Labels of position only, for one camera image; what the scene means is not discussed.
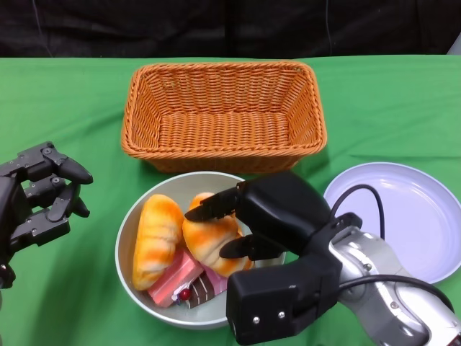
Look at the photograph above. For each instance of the orange wicker basket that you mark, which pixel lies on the orange wicker basket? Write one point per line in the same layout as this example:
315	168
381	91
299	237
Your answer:
223	133

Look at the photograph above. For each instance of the green tablecloth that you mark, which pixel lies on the green tablecloth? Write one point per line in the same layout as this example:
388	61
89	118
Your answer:
54	108

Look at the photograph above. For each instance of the pink striped cake slice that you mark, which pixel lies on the pink striped cake slice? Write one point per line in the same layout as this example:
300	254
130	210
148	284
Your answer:
216	281

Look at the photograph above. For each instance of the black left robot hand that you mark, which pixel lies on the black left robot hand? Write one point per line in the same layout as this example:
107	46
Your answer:
18	202

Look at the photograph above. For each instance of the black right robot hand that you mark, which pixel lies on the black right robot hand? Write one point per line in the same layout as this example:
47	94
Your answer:
284	209

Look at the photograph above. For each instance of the lavender round plate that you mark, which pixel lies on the lavender round plate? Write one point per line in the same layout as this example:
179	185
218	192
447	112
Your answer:
414	223

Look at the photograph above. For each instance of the pale grey-green bowl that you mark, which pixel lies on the pale grey-green bowl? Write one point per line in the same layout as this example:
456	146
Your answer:
180	187

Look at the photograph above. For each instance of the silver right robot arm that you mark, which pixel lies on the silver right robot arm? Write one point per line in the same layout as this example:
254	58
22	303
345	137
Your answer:
378	259

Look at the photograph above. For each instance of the coral pink cake slice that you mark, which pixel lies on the coral pink cake slice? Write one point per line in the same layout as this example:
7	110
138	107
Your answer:
173	281

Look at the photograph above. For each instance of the chocolate cake slice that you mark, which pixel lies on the chocolate cake slice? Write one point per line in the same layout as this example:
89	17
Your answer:
200	293

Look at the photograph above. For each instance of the round striped bread bun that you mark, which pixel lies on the round striped bread bun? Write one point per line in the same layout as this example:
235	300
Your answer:
205	241

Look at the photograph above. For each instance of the black backdrop curtain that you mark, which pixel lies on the black backdrop curtain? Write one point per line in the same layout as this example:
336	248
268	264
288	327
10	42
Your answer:
216	25

